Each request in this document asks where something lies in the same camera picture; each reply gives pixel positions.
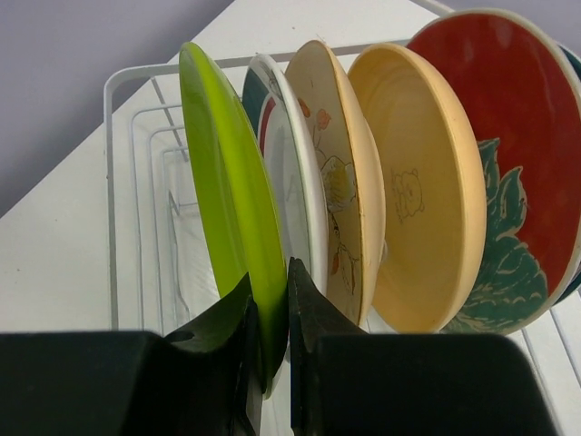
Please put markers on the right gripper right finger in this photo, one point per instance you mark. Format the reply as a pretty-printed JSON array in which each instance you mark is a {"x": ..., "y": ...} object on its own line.
[{"x": 344, "y": 381}]

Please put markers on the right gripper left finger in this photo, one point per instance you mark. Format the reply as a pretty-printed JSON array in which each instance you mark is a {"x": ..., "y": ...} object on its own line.
[{"x": 200, "y": 379}]

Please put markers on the lime green plate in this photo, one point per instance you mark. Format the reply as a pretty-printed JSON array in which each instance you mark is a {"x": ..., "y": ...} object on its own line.
[{"x": 237, "y": 208}]

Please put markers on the beige patterned plate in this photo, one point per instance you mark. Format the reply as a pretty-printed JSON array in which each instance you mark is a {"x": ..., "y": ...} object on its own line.
[{"x": 350, "y": 170}]

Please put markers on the yellow plate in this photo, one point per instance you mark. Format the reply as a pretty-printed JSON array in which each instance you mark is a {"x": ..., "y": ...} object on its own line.
[{"x": 435, "y": 192}]

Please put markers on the green red striped plate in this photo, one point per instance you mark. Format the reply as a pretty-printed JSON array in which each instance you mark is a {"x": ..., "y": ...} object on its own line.
[{"x": 289, "y": 157}]

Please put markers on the red teal flower plate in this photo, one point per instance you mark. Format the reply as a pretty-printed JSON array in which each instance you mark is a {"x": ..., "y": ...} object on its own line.
[{"x": 509, "y": 76}]

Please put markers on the green rim lettered plate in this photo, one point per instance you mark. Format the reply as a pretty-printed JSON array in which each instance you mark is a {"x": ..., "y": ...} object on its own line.
[{"x": 573, "y": 76}]

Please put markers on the clear wire dish rack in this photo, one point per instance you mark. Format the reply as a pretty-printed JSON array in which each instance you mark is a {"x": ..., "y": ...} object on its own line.
[{"x": 160, "y": 267}]

